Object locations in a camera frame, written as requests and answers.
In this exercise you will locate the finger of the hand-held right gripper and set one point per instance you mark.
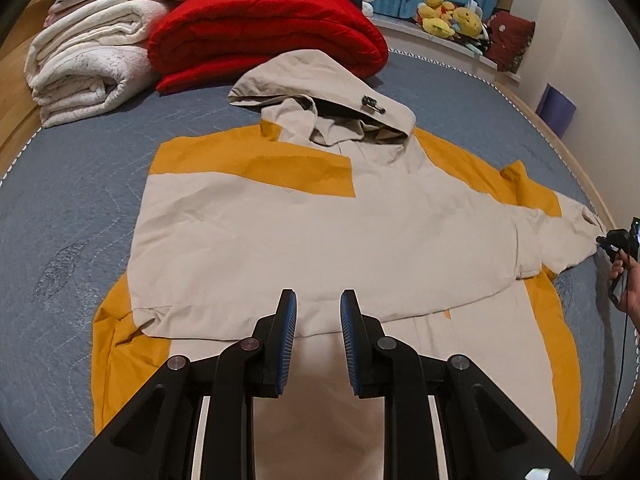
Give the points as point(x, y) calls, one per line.
point(610, 241)

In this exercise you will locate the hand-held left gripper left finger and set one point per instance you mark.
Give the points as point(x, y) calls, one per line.
point(287, 342)

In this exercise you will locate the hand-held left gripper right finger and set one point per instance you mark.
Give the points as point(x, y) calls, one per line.
point(349, 342)

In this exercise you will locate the beige and yellow hooded jacket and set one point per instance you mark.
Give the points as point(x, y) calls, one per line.
point(320, 240)

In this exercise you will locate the person's right hand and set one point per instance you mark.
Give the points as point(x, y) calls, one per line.
point(631, 290)

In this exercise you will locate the purple box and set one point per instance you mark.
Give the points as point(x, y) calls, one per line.
point(557, 110)

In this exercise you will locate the dark red cushion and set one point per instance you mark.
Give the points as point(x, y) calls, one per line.
point(510, 40)

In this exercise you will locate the grey-blue quilted bed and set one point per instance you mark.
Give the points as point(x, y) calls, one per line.
point(75, 200)

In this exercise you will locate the yellow plush toy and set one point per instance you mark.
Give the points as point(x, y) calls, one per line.
point(470, 19)
point(440, 27)
point(434, 9)

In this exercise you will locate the red folded blanket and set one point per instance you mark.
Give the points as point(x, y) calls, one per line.
point(270, 30)

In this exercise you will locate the white fleece folded blanket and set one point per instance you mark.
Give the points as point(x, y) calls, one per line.
point(85, 60)

